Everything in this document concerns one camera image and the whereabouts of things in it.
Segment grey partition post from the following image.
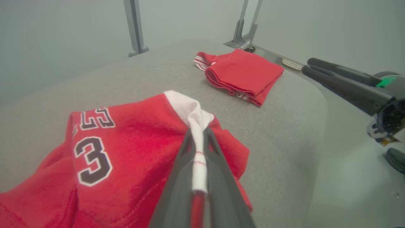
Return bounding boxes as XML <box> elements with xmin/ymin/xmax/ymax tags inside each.
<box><xmin>233</xmin><ymin>0</ymin><xmax>249</xmax><ymax>46</ymax></box>
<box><xmin>123</xmin><ymin>0</ymin><xmax>150</xmax><ymax>58</ymax></box>
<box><xmin>240</xmin><ymin>0</ymin><xmax>264</xmax><ymax>51</ymax></box>

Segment dark grey round object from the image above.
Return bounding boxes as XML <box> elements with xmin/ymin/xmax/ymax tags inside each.
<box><xmin>385</xmin><ymin>147</ymin><xmax>405</xmax><ymax>175</ymax></box>

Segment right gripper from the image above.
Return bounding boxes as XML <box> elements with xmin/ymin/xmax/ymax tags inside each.
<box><xmin>301</xmin><ymin>58</ymin><xmax>405</xmax><ymax>147</ymax></box>

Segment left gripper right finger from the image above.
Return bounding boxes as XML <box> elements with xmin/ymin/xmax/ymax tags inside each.
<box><xmin>203</xmin><ymin>126</ymin><xmax>257</xmax><ymax>228</ymax></box>

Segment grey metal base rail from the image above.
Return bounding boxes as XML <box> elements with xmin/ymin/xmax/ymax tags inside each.
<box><xmin>223</xmin><ymin>40</ymin><xmax>305</xmax><ymax>67</ymax></box>

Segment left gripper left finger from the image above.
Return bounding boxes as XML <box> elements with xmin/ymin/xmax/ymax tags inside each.
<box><xmin>148</xmin><ymin>128</ymin><xmax>196</xmax><ymax>228</ymax></box>

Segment white perforated pad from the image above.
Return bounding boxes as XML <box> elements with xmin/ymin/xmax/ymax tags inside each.
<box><xmin>281</xmin><ymin>58</ymin><xmax>305</xmax><ymax>71</ymax></box>

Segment red white basketball jersey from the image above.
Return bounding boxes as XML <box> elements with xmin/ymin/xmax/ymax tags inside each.
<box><xmin>194</xmin><ymin>48</ymin><xmax>285</xmax><ymax>107</ymax></box>
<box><xmin>0</xmin><ymin>90</ymin><xmax>254</xmax><ymax>228</ymax></box>

